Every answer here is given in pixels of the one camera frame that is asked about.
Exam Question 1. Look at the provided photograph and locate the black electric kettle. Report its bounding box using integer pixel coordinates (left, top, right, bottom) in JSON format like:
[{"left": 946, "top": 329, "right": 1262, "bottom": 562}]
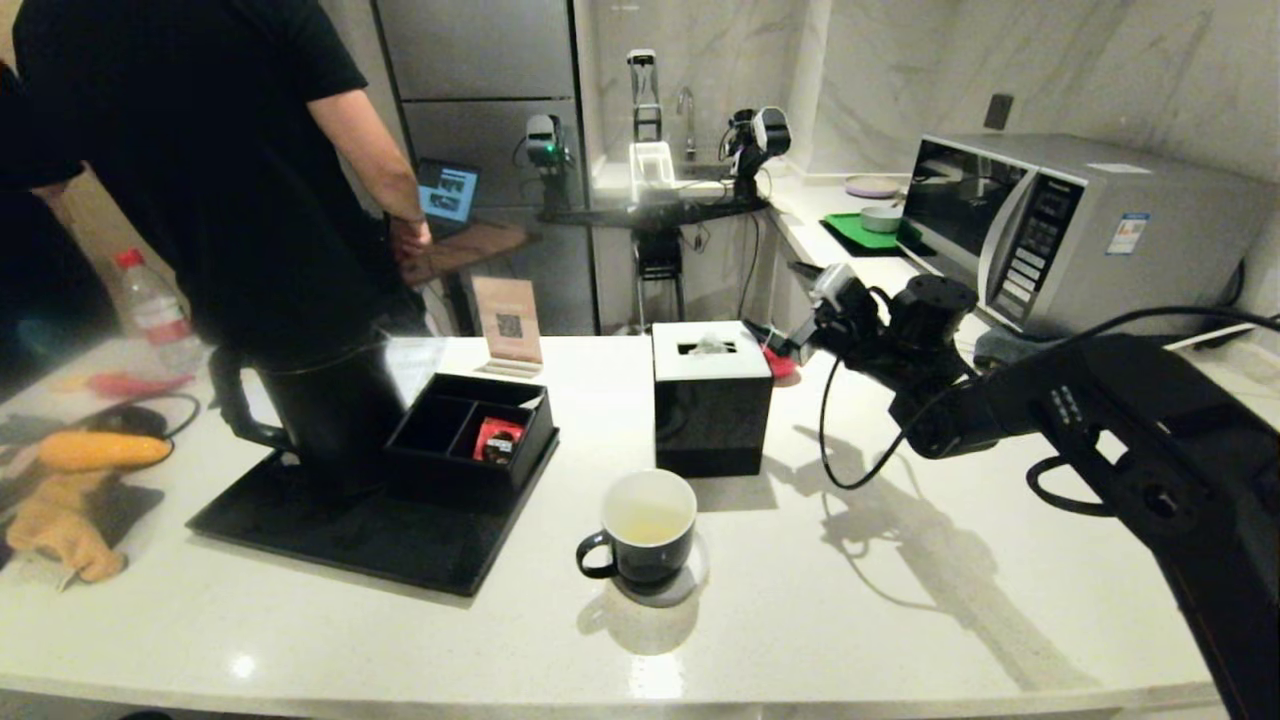
[{"left": 208, "top": 335, "right": 409, "bottom": 498}]

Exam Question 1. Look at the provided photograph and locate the grey steel refrigerator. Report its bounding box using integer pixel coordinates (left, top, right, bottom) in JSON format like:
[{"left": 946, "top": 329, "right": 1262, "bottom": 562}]
[{"left": 375, "top": 0, "right": 601, "bottom": 336}]

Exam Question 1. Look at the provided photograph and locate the black serving tray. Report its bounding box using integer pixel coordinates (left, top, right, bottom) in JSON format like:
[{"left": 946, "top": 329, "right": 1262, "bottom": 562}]
[{"left": 183, "top": 430, "right": 561, "bottom": 599}]

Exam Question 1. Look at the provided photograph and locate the white dish rack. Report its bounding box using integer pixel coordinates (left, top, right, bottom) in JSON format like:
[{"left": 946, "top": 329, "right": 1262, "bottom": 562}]
[{"left": 628, "top": 141, "right": 678, "bottom": 204}]

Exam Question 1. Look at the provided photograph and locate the silver microwave oven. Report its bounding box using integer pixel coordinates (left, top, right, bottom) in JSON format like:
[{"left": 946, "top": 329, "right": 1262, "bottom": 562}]
[{"left": 897, "top": 132, "right": 1277, "bottom": 339}]

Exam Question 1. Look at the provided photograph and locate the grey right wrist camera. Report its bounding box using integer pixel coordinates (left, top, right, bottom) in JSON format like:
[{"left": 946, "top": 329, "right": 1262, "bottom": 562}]
[{"left": 810, "top": 262, "right": 861, "bottom": 312}]

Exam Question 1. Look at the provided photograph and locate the open laptop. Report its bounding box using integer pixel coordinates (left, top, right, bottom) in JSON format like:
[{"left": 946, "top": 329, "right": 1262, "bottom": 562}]
[{"left": 414, "top": 157, "right": 483, "bottom": 241}]

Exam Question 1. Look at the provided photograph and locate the orange plush piece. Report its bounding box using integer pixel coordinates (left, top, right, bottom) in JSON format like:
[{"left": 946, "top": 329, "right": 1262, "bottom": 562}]
[{"left": 38, "top": 430, "right": 176, "bottom": 473}]

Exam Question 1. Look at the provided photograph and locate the brown QR code sign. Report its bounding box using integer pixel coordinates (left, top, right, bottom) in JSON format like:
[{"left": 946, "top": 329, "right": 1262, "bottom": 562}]
[{"left": 470, "top": 275, "right": 545, "bottom": 378}]

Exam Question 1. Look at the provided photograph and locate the brown wooden table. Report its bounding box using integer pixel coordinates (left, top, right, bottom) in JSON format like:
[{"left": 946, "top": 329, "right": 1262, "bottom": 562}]
[{"left": 425, "top": 220, "right": 533, "bottom": 281}]

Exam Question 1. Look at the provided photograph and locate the grey device with green light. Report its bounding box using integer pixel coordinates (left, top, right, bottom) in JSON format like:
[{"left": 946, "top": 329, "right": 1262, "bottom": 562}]
[{"left": 520, "top": 112, "right": 577, "bottom": 213}]

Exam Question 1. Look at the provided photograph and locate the thin black power cord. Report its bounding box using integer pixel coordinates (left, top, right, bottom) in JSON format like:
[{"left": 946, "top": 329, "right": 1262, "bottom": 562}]
[{"left": 90, "top": 391, "right": 203, "bottom": 443}]

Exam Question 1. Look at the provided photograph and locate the black compartment organizer box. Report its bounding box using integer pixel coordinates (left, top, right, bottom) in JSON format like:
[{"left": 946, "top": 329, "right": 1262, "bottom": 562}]
[{"left": 382, "top": 372, "right": 560, "bottom": 508}]

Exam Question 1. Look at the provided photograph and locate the black stool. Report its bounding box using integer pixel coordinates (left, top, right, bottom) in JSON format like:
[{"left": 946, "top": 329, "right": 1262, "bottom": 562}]
[{"left": 635, "top": 230, "right": 688, "bottom": 331}]

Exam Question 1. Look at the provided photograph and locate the green tray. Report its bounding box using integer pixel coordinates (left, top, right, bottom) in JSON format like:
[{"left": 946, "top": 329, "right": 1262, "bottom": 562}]
[{"left": 820, "top": 211, "right": 926, "bottom": 258}]

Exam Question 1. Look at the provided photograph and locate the grey oven mitt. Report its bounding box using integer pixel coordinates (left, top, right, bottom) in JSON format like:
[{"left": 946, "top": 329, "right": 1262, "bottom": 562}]
[{"left": 973, "top": 328, "right": 1063, "bottom": 369}]

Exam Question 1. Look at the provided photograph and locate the plastic bottle red cap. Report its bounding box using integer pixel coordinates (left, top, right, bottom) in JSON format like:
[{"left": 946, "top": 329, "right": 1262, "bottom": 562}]
[{"left": 114, "top": 248, "right": 207, "bottom": 373}]

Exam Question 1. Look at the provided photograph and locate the person in black shirt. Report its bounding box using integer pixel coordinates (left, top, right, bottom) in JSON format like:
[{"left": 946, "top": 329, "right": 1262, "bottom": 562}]
[
  {"left": 10, "top": 0, "right": 434, "bottom": 346},
  {"left": 0, "top": 60, "right": 116, "bottom": 351}
]

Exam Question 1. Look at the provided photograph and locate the pink flat item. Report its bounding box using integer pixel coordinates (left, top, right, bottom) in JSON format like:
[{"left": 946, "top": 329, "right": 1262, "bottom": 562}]
[{"left": 88, "top": 372, "right": 193, "bottom": 400}]

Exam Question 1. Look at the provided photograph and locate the black mug white inside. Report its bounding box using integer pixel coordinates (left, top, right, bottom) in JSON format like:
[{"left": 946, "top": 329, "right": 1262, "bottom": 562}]
[{"left": 576, "top": 469, "right": 698, "bottom": 587}]

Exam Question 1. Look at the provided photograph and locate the chrome metal stand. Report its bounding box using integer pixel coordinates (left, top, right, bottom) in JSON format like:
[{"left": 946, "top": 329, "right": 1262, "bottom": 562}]
[{"left": 628, "top": 48, "right": 663, "bottom": 142}]

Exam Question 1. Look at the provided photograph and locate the black tissue box white lid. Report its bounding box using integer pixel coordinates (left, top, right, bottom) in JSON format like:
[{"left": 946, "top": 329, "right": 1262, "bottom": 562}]
[{"left": 652, "top": 320, "right": 774, "bottom": 478}]

